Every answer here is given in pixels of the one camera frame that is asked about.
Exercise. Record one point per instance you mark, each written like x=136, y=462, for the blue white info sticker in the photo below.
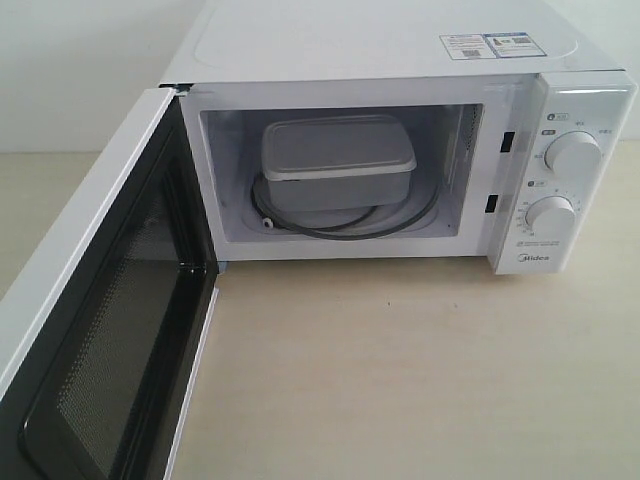
x=509, y=45

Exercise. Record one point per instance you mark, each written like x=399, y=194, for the white microwave door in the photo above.
x=103, y=329

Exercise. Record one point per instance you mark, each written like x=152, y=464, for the glass turntable plate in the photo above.
x=341, y=224

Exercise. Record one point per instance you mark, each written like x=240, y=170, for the white microwave oven body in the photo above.
x=480, y=128

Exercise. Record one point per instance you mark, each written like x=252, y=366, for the white lidded plastic container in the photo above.
x=337, y=163

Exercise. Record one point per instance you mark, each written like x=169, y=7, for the white control knob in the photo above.
x=573, y=154
x=551, y=216

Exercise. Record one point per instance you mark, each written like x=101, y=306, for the upper white control knob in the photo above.
x=573, y=154

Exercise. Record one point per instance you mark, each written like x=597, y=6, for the lower white control knob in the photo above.
x=551, y=216

